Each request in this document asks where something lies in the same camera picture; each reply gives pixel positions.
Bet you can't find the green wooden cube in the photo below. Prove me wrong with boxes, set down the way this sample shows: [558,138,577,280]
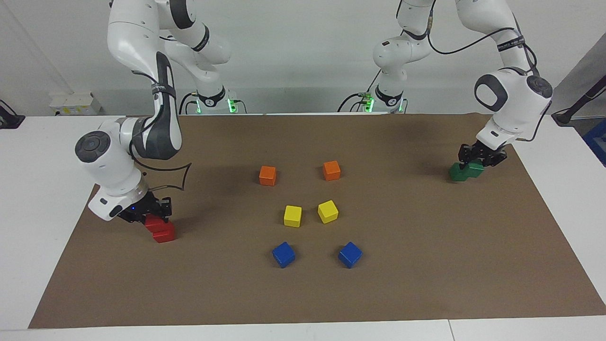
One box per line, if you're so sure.
[449,162,474,182]
[462,160,485,179]

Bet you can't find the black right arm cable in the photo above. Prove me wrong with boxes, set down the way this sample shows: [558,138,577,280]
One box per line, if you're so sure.
[128,28,199,192]

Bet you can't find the blue wooden cube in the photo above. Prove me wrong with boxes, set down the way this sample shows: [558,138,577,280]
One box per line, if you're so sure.
[272,242,296,269]
[338,242,364,269]

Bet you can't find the black stand with pole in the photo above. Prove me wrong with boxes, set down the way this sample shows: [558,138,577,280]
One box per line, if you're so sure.
[552,75,606,126]

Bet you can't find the red wooden cube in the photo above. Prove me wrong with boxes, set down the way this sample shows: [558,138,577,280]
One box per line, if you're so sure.
[144,215,167,233]
[152,223,176,243]

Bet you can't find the black base cables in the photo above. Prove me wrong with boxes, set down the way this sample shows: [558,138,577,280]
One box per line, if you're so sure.
[337,71,382,113]

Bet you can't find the blue crate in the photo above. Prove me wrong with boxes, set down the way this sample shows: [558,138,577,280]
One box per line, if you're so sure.
[581,118,606,167]

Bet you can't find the white power strip box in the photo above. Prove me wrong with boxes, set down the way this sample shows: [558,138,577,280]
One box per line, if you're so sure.
[50,92,102,117]

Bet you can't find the black clamp base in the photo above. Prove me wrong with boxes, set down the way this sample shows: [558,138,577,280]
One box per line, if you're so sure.
[0,99,25,129]

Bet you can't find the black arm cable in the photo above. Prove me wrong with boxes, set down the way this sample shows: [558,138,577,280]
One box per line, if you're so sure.
[426,0,554,143]
[128,28,199,192]

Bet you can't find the brown table mat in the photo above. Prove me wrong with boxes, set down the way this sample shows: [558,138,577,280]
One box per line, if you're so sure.
[27,113,606,329]

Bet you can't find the yellow wooden cube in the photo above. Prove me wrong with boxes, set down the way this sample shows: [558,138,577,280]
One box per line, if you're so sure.
[318,200,339,224]
[284,205,303,228]

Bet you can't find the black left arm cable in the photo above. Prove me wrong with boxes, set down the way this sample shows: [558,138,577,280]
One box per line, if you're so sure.
[426,0,554,143]

